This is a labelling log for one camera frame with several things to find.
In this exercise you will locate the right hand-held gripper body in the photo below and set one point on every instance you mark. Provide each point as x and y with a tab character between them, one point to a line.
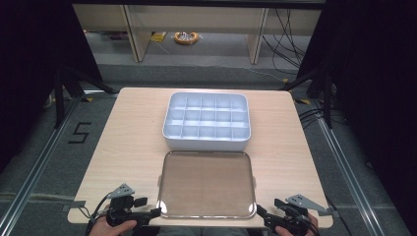
295	218

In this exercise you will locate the person's left hand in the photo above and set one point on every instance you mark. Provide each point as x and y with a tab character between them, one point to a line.
111	229

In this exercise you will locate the white compartment storage box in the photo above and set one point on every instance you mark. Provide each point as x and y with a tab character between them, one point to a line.
207	121

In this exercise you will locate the grey table bracket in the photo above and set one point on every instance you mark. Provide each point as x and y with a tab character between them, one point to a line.
327	212
74	205

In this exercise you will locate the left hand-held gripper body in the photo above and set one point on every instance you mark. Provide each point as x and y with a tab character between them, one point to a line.
119	209

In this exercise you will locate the black curtain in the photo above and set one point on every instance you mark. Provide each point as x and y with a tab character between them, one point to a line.
377	82
29	65

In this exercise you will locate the person's right hand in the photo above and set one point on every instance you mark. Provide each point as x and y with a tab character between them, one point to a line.
282	232

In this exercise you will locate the black tripod stand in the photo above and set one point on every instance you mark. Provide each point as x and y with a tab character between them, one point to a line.
59	98
327	98

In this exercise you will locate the yellow floor item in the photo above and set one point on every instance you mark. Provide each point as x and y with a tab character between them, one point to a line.
158	37

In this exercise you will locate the metal floor rail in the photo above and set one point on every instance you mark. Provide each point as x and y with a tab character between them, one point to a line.
347	170
36	170

